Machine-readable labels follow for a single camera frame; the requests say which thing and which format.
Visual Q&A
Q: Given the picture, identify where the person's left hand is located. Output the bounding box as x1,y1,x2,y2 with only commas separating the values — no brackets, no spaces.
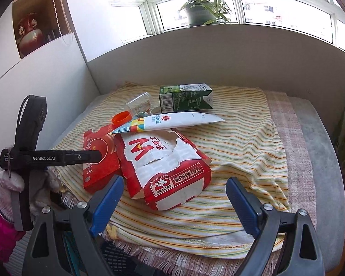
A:
0,169,61,217

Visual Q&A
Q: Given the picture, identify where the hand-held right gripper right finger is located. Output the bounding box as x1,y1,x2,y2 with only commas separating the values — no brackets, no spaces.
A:
226,176,325,276

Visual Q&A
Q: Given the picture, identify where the wooden shelf cabinet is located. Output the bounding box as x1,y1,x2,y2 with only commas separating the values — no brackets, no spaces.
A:
11,0,76,61

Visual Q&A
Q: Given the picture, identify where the red and white paper bag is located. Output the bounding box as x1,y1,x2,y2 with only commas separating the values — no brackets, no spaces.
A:
115,128,213,211

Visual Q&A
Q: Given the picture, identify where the white blind cord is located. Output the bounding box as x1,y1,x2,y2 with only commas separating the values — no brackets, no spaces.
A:
50,0,67,44

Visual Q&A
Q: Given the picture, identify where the white framed window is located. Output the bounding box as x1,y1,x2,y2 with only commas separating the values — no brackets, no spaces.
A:
132,0,345,61

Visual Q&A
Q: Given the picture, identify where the red ceramic vase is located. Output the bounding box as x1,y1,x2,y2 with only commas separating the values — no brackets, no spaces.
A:
17,13,45,58

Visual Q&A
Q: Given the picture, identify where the green and white milk carton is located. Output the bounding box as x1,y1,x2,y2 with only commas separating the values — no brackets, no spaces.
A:
159,83,214,114

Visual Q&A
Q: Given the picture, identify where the striped cloth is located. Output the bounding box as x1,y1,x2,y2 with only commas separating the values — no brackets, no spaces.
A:
50,81,291,261

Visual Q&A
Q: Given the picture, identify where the person's left forearm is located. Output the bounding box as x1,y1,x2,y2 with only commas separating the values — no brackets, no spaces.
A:
0,190,28,266

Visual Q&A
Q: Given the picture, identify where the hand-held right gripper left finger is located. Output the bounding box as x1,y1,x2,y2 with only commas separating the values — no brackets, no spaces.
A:
23,175,124,276

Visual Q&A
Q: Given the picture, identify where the dark plastic mesh basket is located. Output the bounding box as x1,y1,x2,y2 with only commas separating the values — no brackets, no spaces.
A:
102,241,150,276

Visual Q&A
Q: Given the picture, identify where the orange plastic cap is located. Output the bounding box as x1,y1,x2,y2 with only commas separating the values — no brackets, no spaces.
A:
112,112,132,127

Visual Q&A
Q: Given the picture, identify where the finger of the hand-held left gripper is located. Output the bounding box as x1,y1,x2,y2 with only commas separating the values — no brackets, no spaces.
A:
56,149,102,167

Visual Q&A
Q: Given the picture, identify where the clear plastic cup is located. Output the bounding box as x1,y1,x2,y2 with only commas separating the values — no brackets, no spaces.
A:
124,92,152,115

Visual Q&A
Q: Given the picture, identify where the red cardboard box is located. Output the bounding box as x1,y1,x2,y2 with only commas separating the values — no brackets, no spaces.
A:
83,124,124,194

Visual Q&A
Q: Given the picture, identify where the grey mattress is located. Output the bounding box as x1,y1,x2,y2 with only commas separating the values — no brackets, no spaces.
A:
83,92,345,274

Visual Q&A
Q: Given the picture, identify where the potted spider plant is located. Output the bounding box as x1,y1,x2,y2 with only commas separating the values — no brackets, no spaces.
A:
178,0,233,27

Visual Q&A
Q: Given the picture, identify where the pink woven blanket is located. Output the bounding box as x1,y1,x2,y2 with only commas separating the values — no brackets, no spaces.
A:
57,90,317,276

